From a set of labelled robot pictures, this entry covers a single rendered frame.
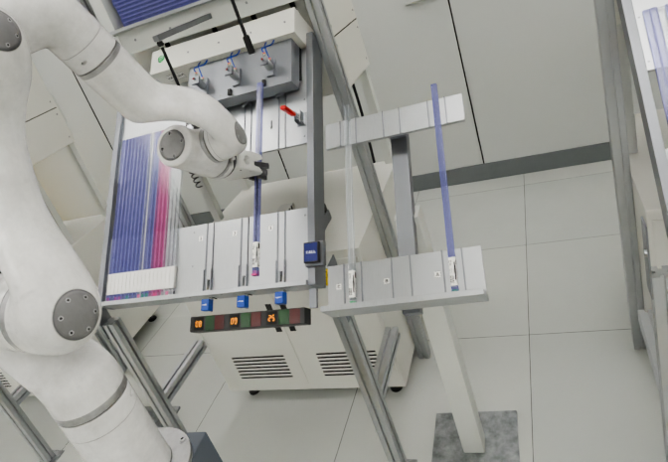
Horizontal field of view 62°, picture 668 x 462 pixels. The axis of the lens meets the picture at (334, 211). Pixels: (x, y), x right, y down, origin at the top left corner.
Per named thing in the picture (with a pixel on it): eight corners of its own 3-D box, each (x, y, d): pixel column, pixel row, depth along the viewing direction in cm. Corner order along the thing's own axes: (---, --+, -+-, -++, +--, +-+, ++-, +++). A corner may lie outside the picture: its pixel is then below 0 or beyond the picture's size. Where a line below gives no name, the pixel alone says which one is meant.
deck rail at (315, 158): (326, 288, 139) (315, 284, 133) (318, 288, 139) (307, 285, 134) (321, 43, 160) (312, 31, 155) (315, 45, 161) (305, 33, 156)
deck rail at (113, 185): (116, 309, 164) (100, 306, 159) (111, 309, 165) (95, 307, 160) (137, 95, 186) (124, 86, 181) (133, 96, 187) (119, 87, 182)
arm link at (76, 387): (85, 432, 83) (-2, 306, 74) (17, 415, 93) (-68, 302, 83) (141, 375, 92) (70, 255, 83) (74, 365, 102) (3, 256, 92)
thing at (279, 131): (316, 148, 151) (308, 141, 146) (128, 188, 176) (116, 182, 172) (315, 44, 161) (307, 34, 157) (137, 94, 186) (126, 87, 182)
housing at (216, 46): (317, 59, 161) (294, 31, 148) (180, 95, 179) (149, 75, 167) (316, 35, 163) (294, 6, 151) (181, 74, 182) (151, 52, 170)
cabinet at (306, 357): (411, 400, 189) (358, 247, 164) (236, 402, 215) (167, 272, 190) (433, 286, 243) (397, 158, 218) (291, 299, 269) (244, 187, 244)
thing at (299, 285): (318, 289, 139) (305, 284, 133) (116, 309, 164) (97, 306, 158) (318, 284, 140) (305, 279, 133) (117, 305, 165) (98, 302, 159)
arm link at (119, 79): (152, 12, 94) (253, 128, 115) (83, 51, 99) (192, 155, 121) (142, 44, 88) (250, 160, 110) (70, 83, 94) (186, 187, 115)
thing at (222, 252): (314, 282, 137) (308, 280, 135) (110, 304, 163) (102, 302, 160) (313, 209, 143) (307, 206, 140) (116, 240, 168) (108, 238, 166)
